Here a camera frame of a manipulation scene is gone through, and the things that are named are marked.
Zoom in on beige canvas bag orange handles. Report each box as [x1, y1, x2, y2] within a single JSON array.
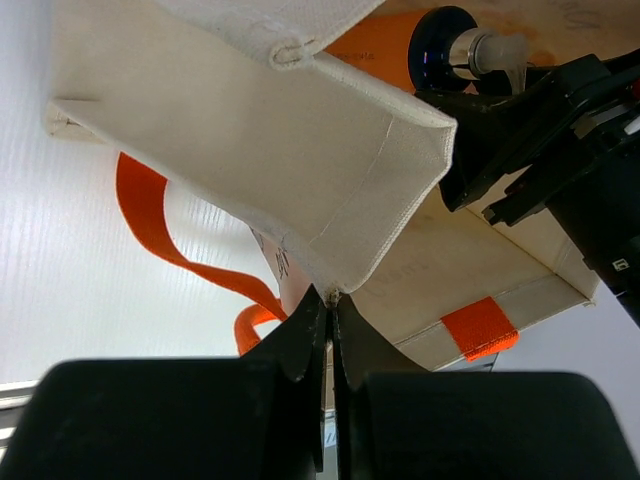
[[44, 0, 640, 374]]

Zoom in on aluminium rail base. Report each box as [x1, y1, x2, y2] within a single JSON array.
[[0, 381, 38, 456]]

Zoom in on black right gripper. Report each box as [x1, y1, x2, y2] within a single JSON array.
[[415, 52, 639, 318]]

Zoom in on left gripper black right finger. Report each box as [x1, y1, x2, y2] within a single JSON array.
[[332, 297, 639, 479]]

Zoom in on orange bottle blue spray top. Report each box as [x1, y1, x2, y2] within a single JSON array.
[[326, 6, 529, 95]]

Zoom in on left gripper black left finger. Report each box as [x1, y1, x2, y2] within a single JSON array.
[[1, 289, 327, 479]]

